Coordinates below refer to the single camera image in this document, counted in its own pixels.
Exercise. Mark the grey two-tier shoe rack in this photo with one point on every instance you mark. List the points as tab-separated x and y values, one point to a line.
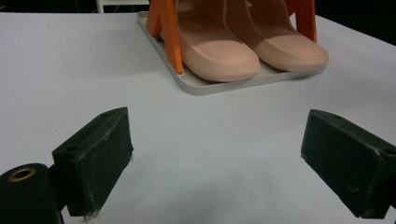
168	37

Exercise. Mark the white desk frame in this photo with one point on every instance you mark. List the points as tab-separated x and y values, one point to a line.
102	4

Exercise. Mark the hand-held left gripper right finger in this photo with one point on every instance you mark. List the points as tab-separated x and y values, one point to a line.
351	165

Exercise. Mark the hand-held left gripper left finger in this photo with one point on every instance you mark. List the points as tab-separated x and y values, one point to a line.
90	161

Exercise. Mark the pink slide slipper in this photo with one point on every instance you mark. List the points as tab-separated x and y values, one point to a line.
292	51
218	59

